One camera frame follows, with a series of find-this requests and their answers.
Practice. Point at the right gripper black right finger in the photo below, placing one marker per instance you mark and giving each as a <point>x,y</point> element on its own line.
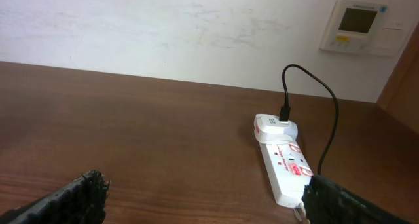
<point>325,202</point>

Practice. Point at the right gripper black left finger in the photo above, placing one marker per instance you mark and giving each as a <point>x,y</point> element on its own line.
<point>81,201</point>

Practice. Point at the white power strip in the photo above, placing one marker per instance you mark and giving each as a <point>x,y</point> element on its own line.
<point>288,172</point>

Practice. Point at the white USB wall charger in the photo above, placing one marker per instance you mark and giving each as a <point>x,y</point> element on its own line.
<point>269,129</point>

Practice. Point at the white wall thermostat panel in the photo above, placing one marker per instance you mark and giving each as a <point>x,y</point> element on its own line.
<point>362,28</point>

